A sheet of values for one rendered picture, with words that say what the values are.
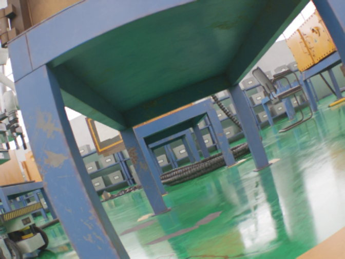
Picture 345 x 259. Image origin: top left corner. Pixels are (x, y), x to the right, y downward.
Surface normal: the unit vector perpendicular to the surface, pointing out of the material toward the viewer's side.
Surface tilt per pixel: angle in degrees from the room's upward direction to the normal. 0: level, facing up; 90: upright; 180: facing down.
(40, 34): 90
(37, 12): 90
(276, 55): 90
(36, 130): 90
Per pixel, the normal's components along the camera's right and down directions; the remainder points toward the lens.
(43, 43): -0.01, -0.06
